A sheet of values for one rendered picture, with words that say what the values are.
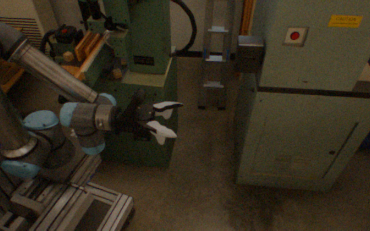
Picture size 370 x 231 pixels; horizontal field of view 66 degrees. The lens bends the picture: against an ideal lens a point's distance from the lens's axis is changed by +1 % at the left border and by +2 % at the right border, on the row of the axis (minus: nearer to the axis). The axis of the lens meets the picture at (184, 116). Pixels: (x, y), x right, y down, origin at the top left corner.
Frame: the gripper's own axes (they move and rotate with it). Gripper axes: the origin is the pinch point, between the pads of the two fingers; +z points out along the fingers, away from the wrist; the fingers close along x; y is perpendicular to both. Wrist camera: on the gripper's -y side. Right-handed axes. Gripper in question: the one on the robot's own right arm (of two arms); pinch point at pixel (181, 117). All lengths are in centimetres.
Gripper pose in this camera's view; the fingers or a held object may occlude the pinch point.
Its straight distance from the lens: 81.6
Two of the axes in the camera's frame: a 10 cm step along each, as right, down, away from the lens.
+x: -1.1, 6.0, -7.9
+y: -0.2, 8.0, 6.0
